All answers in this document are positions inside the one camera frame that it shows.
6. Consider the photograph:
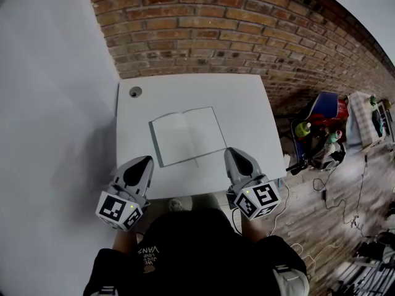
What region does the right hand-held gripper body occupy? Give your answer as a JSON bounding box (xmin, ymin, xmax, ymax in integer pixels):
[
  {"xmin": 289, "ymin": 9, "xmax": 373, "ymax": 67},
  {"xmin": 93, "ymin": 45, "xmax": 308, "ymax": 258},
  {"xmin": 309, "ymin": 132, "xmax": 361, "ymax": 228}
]
[{"xmin": 226, "ymin": 173, "xmax": 281, "ymax": 221}]

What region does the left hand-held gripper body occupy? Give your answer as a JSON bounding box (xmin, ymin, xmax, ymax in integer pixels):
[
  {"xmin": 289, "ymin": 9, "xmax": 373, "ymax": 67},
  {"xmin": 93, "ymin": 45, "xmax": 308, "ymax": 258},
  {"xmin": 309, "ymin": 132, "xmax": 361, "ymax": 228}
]
[{"xmin": 95, "ymin": 177, "xmax": 151, "ymax": 231}]

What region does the white notebook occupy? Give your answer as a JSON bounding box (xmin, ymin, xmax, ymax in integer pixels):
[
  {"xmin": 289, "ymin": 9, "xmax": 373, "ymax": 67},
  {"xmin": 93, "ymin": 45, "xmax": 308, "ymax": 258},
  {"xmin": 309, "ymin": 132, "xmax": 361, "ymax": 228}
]
[{"xmin": 149, "ymin": 106, "xmax": 228, "ymax": 168}]

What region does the person's left white shoulder pad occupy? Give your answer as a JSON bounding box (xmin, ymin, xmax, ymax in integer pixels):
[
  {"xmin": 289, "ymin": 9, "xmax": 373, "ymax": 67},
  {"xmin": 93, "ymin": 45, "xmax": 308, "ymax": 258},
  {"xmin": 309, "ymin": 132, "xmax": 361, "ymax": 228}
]
[{"xmin": 97, "ymin": 285, "xmax": 120, "ymax": 296}]

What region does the person's left forearm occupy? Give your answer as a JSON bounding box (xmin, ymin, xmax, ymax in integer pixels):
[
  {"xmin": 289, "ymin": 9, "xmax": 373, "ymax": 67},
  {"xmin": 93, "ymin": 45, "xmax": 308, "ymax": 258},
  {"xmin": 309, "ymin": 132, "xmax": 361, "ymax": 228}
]
[{"xmin": 112, "ymin": 228, "xmax": 139, "ymax": 252}]

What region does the person's right white shoulder pad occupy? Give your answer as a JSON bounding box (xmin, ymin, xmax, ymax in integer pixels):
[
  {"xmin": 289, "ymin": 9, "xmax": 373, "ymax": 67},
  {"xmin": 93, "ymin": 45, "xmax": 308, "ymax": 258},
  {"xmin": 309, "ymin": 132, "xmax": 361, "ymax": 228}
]
[{"xmin": 272, "ymin": 263, "xmax": 310, "ymax": 296}]

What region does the person's right forearm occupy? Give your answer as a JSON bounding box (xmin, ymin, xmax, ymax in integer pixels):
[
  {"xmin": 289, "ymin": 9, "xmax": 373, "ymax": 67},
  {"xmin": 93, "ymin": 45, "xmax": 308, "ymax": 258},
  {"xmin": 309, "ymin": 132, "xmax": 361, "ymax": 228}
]
[{"xmin": 240, "ymin": 216, "xmax": 268, "ymax": 243}]

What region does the person's left shoe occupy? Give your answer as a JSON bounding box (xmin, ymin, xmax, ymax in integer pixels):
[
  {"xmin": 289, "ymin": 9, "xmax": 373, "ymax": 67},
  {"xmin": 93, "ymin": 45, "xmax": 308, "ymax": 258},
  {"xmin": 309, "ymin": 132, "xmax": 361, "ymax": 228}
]
[{"xmin": 168, "ymin": 197, "xmax": 193, "ymax": 212}]

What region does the olive trouser leg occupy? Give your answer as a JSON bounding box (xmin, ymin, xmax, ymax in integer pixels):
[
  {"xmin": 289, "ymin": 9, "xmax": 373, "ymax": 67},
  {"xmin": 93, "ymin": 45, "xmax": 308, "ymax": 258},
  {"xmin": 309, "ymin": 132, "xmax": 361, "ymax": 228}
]
[{"xmin": 191, "ymin": 194, "xmax": 229, "ymax": 211}]

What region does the black tripod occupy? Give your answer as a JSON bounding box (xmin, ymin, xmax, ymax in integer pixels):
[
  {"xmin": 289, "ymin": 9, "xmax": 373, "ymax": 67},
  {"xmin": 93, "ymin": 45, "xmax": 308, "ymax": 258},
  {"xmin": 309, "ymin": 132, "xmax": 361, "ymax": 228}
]
[{"xmin": 285, "ymin": 162, "xmax": 302, "ymax": 176}]

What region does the large green bottle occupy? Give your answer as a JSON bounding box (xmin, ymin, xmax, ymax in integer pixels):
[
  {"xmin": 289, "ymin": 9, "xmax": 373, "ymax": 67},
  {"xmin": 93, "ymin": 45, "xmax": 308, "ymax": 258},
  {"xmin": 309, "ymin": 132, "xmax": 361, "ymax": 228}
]
[{"xmin": 294, "ymin": 121, "xmax": 312, "ymax": 139}]

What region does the dark brown bag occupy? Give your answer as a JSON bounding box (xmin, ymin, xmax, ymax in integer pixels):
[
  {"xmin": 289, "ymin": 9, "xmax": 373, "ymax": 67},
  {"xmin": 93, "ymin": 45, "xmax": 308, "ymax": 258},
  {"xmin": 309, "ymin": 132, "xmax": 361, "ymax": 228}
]
[{"xmin": 304, "ymin": 128, "xmax": 346, "ymax": 169}]

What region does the red bag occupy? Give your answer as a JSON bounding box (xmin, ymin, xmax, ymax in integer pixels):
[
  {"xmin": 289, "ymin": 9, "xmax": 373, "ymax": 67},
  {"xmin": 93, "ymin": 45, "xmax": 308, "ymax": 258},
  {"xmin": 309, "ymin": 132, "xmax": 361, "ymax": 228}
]
[{"xmin": 308, "ymin": 112, "xmax": 331, "ymax": 129}]

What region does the teal pink bottle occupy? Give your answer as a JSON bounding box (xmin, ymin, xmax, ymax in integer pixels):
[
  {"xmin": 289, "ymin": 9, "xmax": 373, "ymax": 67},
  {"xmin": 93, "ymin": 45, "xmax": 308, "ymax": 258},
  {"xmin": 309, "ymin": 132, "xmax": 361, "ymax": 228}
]
[{"xmin": 326, "ymin": 130, "xmax": 343, "ymax": 144}]

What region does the person's black t-shirt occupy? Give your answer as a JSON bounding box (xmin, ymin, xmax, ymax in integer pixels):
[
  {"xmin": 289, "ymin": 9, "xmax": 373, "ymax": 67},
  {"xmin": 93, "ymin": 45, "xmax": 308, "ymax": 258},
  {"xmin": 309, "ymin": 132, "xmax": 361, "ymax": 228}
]
[{"xmin": 83, "ymin": 208, "xmax": 309, "ymax": 296}]

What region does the blue chair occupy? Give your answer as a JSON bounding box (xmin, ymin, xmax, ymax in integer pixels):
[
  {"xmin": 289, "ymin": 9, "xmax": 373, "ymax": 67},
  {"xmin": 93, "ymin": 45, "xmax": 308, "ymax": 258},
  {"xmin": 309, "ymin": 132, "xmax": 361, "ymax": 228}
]
[{"xmin": 289, "ymin": 91, "xmax": 339, "ymax": 166}]

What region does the beige plaid cloth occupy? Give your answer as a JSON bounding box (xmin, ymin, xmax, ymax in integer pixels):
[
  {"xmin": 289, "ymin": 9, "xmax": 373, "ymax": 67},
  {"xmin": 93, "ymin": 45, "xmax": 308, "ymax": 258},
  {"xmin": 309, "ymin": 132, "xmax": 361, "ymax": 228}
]
[{"xmin": 345, "ymin": 91, "xmax": 382, "ymax": 149}]

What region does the white metal rack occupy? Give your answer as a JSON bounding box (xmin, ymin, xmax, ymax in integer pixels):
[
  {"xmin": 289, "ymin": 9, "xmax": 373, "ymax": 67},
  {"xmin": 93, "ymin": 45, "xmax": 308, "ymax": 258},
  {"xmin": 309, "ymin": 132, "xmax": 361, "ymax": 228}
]
[{"xmin": 328, "ymin": 257, "xmax": 395, "ymax": 296}]

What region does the white cable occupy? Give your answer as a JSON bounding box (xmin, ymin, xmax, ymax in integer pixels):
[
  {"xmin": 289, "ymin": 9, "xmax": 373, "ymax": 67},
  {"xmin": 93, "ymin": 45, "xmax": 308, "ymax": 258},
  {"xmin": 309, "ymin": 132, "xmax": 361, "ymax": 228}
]
[{"xmin": 270, "ymin": 177, "xmax": 291, "ymax": 237}]

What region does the black power adapter cable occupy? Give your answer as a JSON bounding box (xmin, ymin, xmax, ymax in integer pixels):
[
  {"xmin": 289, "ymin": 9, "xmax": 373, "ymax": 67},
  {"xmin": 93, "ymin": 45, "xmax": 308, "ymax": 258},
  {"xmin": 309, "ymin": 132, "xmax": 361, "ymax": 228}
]
[{"xmin": 313, "ymin": 152, "xmax": 368, "ymax": 228}]

